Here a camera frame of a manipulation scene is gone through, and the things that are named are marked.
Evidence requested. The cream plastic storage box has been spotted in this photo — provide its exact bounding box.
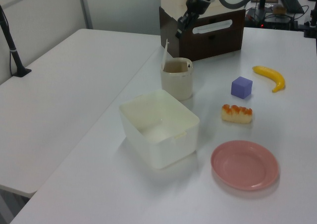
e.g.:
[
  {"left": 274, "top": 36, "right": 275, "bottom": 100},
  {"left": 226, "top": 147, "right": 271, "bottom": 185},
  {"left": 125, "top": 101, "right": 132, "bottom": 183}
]
[{"left": 118, "top": 89, "right": 200, "bottom": 170}]

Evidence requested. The black pole with base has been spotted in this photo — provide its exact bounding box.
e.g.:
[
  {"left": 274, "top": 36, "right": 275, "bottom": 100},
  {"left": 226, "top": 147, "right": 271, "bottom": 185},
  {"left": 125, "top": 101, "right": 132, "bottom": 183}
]
[{"left": 0, "top": 4, "right": 32, "bottom": 78}]

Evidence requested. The white adjacent table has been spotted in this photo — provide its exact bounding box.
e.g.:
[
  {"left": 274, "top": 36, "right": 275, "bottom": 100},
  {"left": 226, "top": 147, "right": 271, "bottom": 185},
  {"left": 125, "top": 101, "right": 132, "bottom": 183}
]
[{"left": 0, "top": 28, "right": 161, "bottom": 199}]

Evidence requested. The yellow banana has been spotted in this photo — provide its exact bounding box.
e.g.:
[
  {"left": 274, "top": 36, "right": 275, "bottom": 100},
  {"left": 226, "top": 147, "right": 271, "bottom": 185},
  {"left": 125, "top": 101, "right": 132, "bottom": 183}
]
[{"left": 252, "top": 65, "right": 286, "bottom": 94}]

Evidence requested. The orange glazed bread loaf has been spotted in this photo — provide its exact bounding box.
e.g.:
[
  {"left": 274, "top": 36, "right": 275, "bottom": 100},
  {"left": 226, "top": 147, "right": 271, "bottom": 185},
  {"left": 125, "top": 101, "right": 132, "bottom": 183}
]
[{"left": 220, "top": 104, "right": 254, "bottom": 124}]

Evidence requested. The purple cube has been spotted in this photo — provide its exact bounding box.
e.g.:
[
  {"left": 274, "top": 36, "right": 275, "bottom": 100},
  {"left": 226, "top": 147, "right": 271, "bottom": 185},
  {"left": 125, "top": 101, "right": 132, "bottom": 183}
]
[{"left": 230, "top": 76, "right": 254, "bottom": 100}]

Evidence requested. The pink plastic plate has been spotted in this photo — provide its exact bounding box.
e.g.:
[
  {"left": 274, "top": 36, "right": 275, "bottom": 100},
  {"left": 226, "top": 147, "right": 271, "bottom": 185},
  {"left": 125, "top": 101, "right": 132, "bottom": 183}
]
[{"left": 210, "top": 140, "right": 279, "bottom": 191}]

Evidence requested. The black keyboard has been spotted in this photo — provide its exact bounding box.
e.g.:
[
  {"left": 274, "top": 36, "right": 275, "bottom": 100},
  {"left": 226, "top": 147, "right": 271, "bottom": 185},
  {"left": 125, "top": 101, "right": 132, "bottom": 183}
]
[{"left": 278, "top": 0, "right": 305, "bottom": 14}]

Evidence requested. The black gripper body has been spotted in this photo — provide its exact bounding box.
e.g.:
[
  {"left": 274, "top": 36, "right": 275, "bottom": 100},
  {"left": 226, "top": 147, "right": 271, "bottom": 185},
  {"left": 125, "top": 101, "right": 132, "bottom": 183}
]
[{"left": 185, "top": 0, "right": 211, "bottom": 16}]

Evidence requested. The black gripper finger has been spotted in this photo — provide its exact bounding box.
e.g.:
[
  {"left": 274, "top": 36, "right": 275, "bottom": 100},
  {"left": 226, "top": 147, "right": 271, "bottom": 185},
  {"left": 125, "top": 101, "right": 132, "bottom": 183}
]
[
  {"left": 182, "top": 12, "right": 199, "bottom": 33},
  {"left": 175, "top": 11, "right": 192, "bottom": 38}
]

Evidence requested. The small cream lidded trash can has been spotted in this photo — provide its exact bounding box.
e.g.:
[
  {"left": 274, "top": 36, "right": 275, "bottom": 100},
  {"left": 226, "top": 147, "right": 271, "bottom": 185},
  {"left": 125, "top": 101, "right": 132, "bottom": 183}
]
[{"left": 160, "top": 38, "right": 194, "bottom": 101}]

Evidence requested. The black electronics box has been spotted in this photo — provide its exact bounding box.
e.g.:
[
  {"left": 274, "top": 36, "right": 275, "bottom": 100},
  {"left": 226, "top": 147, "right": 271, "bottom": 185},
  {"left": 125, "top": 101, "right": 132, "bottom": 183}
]
[{"left": 261, "top": 15, "right": 295, "bottom": 30}]

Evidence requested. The brown and cream cabinet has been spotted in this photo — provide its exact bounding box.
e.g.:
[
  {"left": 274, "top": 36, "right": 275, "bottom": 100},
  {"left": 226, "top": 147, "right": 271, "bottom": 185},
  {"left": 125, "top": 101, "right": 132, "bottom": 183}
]
[{"left": 159, "top": 0, "right": 246, "bottom": 62}]

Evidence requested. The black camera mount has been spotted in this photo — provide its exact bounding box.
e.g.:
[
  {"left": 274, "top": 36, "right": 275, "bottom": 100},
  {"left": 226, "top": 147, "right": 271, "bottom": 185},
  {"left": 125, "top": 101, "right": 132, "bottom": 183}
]
[{"left": 296, "top": 9, "right": 317, "bottom": 39}]

